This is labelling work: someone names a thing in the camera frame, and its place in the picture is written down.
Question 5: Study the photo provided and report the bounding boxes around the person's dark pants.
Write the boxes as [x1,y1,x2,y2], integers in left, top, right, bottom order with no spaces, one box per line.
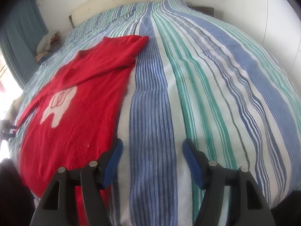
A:
[0,159,37,226]

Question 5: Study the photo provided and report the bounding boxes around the red knit sweater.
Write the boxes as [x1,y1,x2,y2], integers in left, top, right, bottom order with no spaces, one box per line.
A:
[15,35,150,226]

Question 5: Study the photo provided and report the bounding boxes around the cream headboard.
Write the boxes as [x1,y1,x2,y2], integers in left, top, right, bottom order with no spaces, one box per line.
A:
[69,0,177,28]

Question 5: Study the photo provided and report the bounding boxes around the pile of clothes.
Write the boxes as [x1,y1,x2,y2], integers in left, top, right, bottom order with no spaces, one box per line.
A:
[35,30,62,62]

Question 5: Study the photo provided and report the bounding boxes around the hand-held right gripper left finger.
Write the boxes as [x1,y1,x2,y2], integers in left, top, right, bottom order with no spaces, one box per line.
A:
[29,138,124,226]

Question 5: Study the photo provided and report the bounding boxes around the striped bedspread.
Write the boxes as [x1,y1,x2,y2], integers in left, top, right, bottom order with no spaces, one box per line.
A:
[7,0,301,226]

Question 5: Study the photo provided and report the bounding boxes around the dark wooden nightstand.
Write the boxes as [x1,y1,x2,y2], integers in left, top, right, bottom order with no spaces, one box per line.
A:
[186,4,215,17]

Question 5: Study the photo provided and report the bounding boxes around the blue curtain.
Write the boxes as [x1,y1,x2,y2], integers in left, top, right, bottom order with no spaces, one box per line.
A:
[0,0,49,89]

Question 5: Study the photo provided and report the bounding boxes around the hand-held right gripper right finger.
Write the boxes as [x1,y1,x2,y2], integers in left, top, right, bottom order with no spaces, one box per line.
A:
[182,138,276,226]

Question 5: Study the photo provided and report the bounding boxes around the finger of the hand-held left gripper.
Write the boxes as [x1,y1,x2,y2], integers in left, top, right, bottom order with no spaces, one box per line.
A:
[0,120,19,138]

